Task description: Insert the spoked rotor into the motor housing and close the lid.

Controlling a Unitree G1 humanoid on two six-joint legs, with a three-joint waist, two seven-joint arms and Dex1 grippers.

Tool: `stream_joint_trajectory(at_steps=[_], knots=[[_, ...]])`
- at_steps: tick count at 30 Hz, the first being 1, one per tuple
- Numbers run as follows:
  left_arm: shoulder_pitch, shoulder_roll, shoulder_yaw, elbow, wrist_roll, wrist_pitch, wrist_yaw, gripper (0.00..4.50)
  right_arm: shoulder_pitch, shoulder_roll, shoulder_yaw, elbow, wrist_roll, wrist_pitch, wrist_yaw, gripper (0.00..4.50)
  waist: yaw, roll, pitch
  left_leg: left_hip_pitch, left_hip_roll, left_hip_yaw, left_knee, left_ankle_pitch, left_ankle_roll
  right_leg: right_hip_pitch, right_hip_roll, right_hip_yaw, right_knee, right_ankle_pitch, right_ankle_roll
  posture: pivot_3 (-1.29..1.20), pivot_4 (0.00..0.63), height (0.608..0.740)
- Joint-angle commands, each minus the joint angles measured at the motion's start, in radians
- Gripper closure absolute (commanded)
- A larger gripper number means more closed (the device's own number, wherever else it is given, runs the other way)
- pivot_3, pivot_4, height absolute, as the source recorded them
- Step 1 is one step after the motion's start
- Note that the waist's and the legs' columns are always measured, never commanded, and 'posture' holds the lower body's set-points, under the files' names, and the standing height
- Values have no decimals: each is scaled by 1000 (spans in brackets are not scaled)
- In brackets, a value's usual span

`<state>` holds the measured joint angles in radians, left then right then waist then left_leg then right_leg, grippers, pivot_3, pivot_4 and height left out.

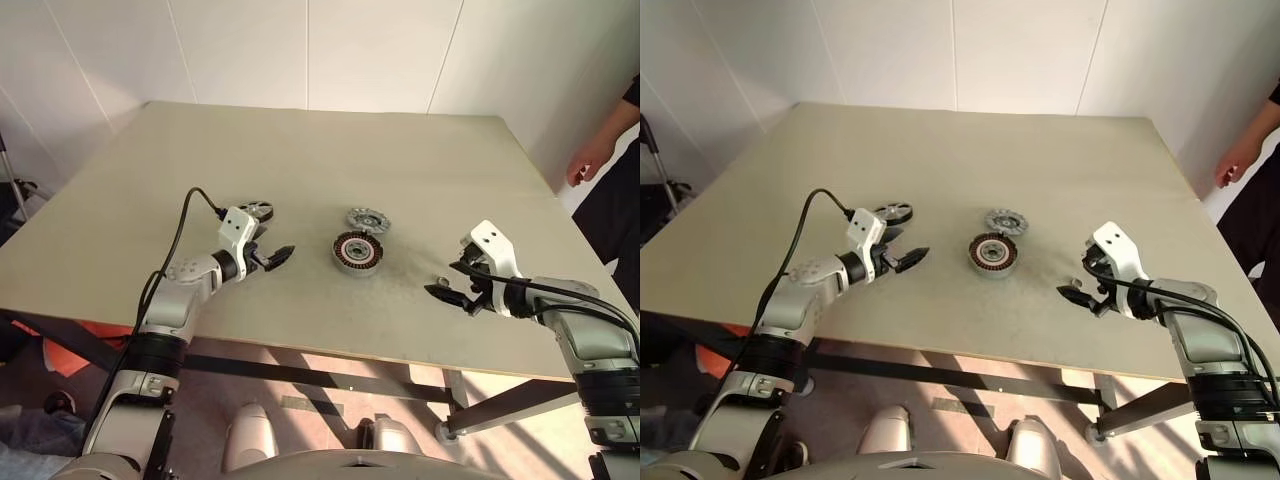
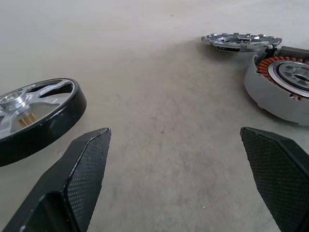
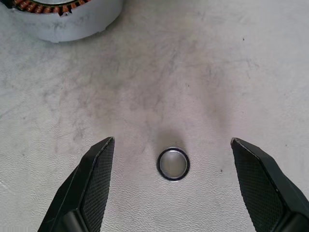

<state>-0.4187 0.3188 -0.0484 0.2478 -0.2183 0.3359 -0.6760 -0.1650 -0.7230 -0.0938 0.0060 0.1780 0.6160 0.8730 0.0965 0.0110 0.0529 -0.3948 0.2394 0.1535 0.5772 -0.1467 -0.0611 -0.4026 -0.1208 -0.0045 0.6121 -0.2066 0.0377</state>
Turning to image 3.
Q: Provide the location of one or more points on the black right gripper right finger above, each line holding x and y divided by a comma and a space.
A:
268, 193

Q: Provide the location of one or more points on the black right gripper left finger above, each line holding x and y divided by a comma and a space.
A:
79, 193

